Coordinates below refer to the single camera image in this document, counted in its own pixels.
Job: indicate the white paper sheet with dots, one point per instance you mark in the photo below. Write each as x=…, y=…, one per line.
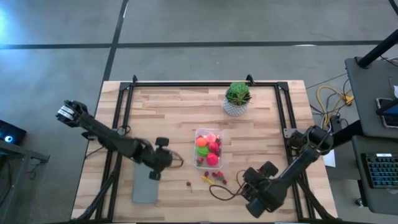
x=329, y=158

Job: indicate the grey cloth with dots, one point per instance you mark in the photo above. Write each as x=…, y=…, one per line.
x=144, y=186

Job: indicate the black aluminium rig frame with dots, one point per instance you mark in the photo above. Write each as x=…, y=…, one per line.
x=186, y=84

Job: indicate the small yellow toy banana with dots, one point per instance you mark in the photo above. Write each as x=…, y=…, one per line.
x=207, y=180

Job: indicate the green toy lime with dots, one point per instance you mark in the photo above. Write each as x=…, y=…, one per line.
x=203, y=151

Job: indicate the black box with blue light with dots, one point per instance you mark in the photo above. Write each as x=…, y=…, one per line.
x=15, y=132

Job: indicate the toy peach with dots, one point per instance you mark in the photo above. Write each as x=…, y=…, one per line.
x=211, y=137

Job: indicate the black bar under desk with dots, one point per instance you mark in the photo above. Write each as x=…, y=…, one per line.
x=348, y=132

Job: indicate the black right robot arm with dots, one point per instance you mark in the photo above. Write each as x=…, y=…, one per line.
x=295, y=169

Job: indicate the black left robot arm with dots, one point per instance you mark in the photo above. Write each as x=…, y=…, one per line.
x=102, y=132

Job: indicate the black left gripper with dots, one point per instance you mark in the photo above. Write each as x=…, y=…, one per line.
x=157, y=158

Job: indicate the black pole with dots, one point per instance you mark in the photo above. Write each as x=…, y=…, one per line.
x=376, y=49

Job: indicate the grey desk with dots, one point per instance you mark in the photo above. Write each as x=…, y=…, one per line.
x=367, y=93
x=382, y=202

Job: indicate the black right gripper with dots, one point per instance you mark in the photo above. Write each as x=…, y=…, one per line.
x=261, y=182

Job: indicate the backlit black keyboard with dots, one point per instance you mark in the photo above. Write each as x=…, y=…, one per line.
x=382, y=171

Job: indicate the large red toy fruit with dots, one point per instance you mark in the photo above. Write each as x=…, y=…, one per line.
x=212, y=159

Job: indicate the grey metal stand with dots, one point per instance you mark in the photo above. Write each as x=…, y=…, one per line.
x=31, y=155

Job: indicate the succulent in patterned grey pot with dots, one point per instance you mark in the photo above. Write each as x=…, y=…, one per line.
x=237, y=93

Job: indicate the smartphone with blue screen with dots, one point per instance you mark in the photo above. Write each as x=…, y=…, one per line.
x=390, y=121

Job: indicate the clear plastic tub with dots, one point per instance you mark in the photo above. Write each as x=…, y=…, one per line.
x=197, y=133

